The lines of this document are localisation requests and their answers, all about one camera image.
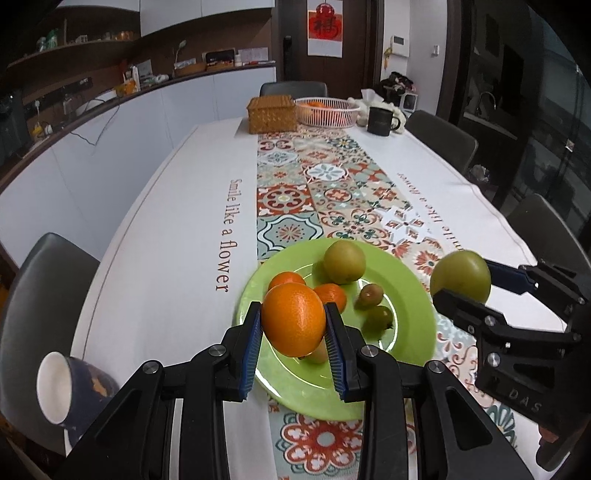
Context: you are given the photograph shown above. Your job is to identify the white counter cabinets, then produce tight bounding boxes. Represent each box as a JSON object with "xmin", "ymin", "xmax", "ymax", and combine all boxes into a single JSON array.
[{"xmin": 0, "ymin": 65, "xmax": 278, "ymax": 259}]

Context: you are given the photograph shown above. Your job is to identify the glass sliding door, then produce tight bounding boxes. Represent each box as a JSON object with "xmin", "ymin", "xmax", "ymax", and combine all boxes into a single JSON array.
[{"xmin": 462, "ymin": 0, "xmax": 591, "ymax": 241}]

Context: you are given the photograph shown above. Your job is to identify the black mug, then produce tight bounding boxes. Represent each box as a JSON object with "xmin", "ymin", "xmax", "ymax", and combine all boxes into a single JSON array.
[{"xmin": 367, "ymin": 106, "xmax": 402, "ymax": 136}]

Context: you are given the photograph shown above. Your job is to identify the black cable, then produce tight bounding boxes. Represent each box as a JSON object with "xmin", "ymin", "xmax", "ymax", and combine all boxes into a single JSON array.
[{"xmin": 69, "ymin": 99, "xmax": 121, "ymax": 146}]

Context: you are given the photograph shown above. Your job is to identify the red and white door poster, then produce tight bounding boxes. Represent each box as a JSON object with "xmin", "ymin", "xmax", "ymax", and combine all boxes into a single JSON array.
[{"xmin": 307, "ymin": 0, "xmax": 343, "ymax": 58}]

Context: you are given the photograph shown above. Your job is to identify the green apple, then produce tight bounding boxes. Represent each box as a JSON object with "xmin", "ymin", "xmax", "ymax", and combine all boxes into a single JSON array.
[
  {"xmin": 322, "ymin": 240, "xmax": 367, "ymax": 285},
  {"xmin": 429, "ymin": 250, "xmax": 492, "ymax": 305}
]

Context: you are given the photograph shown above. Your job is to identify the orange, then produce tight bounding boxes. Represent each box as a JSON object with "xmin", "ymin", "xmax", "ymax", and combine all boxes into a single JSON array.
[
  {"xmin": 262, "ymin": 282, "xmax": 326, "ymax": 357},
  {"xmin": 314, "ymin": 283, "xmax": 347, "ymax": 312},
  {"xmin": 268, "ymin": 271, "xmax": 307, "ymax": 291}
]

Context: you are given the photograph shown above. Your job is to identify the stool with bags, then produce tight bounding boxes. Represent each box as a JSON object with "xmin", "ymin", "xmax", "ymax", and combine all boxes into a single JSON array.
[{"xmin": 379, "ymin": 71, "xmax": 419, "ymax": 112}]

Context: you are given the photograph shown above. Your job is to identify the small green fruit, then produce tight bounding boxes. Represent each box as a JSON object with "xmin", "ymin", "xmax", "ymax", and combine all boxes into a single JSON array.
[
  {"xmin": 355, "ymin": 282, "xmax": 384, "ymax": 309},
  {"xmin": 361, "ymin": 305, "xmax": 394, "ymax": 340}
]

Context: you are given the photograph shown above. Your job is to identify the green plate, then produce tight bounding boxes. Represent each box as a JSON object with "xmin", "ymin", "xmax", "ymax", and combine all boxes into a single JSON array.
[{"xmin": 233, "ymin": 239, "xmax": 438, "ymax": 422}]

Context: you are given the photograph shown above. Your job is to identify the white plastic basket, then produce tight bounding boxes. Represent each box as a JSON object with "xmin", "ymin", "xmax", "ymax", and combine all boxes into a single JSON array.
[{"xmin": 294, "ymin": 97, "xmax": 361, "ymax": 128}]

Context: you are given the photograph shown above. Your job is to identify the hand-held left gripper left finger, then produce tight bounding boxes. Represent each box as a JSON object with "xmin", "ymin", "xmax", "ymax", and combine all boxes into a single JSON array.
[{"xmin": 53, "ymin": 301, "xmax": 264, "ymax": 480}]

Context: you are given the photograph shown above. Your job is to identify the wicker box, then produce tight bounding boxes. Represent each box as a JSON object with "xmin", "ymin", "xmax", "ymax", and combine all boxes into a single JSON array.
[{"xmin": 246, "ymin": 95, "xmax": 297, "ymax": 134}]

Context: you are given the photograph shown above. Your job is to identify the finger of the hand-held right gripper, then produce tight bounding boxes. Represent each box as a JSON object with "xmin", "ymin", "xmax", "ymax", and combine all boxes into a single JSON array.
[
  {"xmin": 487, "ymin": 260, "xmax": 588, "ymax": 319},
  {"xmin": 431, "ymin": 287, "xmax": 509, "ymax": 344}
]

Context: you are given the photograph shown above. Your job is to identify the white soft toy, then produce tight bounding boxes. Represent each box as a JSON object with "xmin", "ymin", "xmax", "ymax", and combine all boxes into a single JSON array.
[{"xmin": 390, "ymin": 104, "xmax": 411, "ymax": 134}]

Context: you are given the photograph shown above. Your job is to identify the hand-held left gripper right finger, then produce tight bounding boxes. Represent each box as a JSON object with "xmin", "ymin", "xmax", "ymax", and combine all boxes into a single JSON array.
[{"xmin": 323, "ymin": 302, "xmax": 536, "ymax": 480}]

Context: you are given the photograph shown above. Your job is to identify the grey chair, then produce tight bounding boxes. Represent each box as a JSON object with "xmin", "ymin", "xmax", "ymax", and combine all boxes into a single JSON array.
[
  {"xmin": 259, "ymin": 81, "xmax": 328, "ymax": 97},
  {"xmin": 507, "ymin": 194, "xmax": 591, "ymax": 278},
  {"xmin": 405, "ymin": 110, "xmax": 478, "ymax": 174},
  {"xmin": 0, "ymin": 232, "xmax": 100, "ymax": 439}
]

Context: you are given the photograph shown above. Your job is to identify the white upper cabinets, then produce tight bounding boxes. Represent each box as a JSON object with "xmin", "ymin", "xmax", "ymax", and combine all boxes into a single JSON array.
[{"xmin": 139, "ymin": 0, "xmax": 273, "ymax": 38}]

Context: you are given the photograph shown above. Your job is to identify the patterned table runner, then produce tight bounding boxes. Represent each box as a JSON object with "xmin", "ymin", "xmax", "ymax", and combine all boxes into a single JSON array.
[{"xmin": 247, "ymin": 115, "xmax": 522, "ymax": 480}]

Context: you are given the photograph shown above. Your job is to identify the dark wooden door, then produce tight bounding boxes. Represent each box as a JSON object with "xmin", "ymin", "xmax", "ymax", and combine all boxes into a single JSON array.
[{"xmin": 272, "ymin": 0, "xmax": 384, "ymax": 100}]

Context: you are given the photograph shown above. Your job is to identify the dark blue mug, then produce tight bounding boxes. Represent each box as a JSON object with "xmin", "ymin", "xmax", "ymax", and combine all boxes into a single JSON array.
[{"xmin": 36, "ymin": 352, "xmax": 122, "ymax": 446}]

